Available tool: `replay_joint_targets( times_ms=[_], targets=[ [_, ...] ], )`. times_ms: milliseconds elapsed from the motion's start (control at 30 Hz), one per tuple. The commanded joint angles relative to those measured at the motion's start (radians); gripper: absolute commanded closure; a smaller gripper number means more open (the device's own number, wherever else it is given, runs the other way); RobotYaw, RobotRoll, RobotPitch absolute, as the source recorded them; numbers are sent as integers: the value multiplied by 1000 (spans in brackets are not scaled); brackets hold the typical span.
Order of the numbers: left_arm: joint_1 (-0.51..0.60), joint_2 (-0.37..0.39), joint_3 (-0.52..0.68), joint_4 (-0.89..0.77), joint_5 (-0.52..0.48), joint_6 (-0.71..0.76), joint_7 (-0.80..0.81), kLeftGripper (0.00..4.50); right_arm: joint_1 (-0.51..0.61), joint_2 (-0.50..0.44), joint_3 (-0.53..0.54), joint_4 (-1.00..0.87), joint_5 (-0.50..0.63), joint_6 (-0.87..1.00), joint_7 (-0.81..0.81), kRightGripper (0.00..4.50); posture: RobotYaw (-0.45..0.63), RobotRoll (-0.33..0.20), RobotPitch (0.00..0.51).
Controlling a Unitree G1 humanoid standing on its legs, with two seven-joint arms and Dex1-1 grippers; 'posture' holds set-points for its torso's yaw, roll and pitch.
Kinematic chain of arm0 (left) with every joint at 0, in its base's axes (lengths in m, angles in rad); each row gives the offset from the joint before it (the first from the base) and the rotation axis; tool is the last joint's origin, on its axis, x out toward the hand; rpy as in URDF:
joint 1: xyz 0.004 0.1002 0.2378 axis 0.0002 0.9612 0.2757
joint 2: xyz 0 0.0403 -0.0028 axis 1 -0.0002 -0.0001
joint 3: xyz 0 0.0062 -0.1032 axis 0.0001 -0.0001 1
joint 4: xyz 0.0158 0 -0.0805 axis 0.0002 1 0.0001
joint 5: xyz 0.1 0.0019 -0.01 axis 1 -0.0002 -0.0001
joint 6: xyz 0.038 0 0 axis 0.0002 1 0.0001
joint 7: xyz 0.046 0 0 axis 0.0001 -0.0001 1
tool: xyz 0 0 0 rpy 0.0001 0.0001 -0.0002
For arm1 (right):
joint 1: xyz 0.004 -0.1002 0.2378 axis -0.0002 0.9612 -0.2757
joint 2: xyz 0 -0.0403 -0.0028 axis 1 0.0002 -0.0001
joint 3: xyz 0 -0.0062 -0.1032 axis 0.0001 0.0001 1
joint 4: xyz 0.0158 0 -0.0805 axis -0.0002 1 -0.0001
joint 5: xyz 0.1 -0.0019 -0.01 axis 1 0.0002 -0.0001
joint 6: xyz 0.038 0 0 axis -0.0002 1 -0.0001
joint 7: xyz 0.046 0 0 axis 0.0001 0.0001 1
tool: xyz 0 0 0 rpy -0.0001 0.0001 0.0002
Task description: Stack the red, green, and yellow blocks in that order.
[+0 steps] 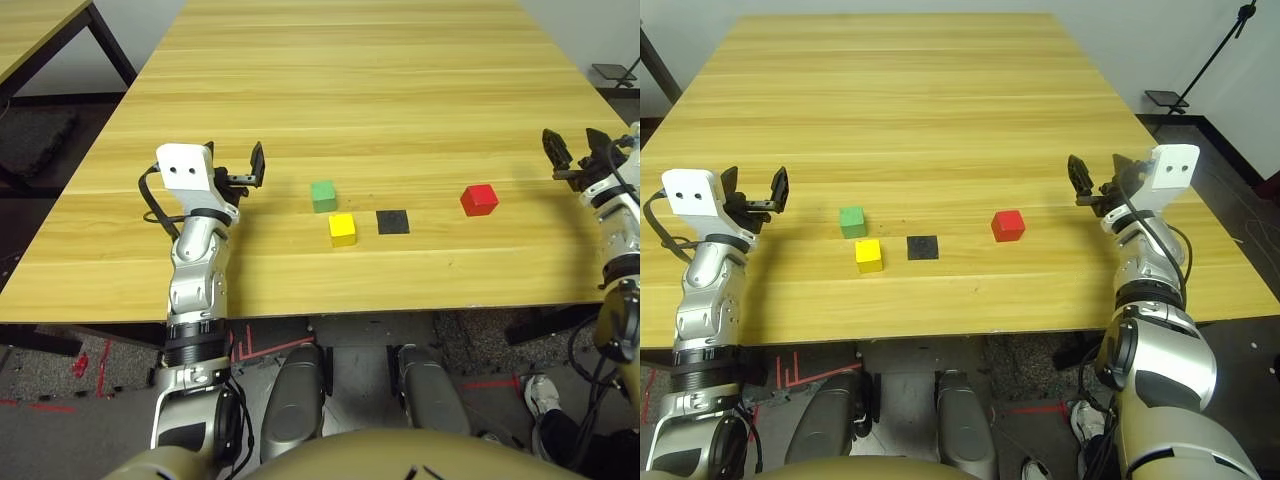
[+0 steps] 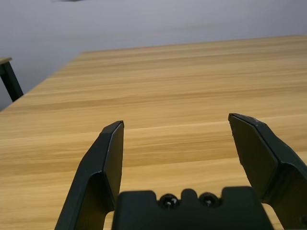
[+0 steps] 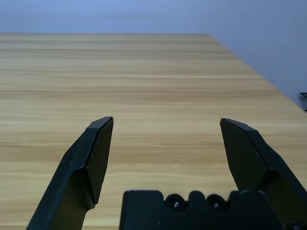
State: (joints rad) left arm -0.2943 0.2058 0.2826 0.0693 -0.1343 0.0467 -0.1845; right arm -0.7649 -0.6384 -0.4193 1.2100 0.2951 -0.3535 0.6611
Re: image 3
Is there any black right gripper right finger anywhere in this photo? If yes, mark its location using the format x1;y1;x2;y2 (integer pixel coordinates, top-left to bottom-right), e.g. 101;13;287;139
219;117;307;226

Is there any black flat object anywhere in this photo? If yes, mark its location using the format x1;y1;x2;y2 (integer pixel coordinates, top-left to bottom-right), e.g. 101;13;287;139
299;92;307;114

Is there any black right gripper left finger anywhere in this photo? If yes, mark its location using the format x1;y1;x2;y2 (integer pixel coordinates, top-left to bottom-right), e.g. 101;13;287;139
26;116;114;230

